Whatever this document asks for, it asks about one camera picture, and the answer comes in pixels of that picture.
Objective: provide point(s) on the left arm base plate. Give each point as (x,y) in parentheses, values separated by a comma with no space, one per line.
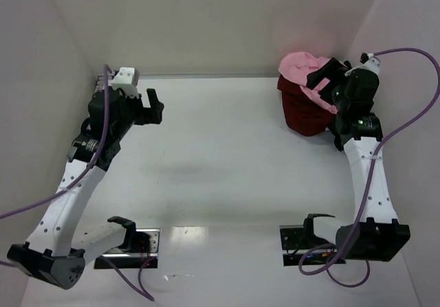
(144,249)

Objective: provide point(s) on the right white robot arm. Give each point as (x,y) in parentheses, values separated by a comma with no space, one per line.
(376,233)

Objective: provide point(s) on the dark red t-shirt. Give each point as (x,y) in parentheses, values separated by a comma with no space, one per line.
(301,114)

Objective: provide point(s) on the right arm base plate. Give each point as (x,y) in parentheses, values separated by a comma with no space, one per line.
(294,246)

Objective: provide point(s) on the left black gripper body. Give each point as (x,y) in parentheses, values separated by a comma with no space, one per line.
(145,111)

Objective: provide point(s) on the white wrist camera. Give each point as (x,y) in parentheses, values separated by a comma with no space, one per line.
(126,79)
(368,61)

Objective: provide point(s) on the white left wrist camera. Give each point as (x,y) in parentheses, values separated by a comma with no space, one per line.
(126,79)

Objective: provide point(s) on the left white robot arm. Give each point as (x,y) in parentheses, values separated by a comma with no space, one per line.
(51,253)

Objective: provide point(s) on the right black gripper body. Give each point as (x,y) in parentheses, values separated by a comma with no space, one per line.
(333,77)

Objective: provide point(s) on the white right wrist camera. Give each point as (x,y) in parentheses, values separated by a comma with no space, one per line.
(368,61)

